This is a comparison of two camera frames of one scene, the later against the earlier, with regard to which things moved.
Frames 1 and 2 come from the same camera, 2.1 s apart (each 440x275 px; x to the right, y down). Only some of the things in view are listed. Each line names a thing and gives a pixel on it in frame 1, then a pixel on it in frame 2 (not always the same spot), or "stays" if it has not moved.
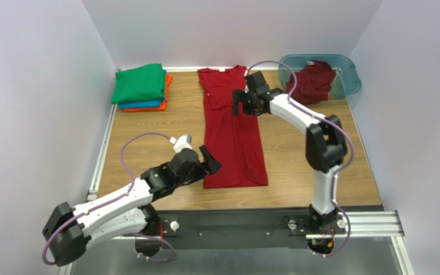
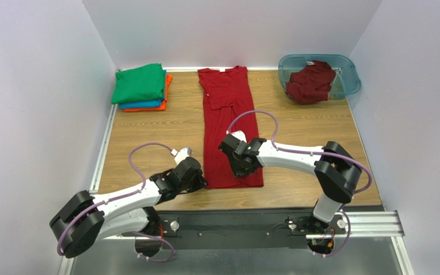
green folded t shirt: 145,83 stays
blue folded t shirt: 148,103 stays
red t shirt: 233,139 stays
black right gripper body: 241,103 → 240,169
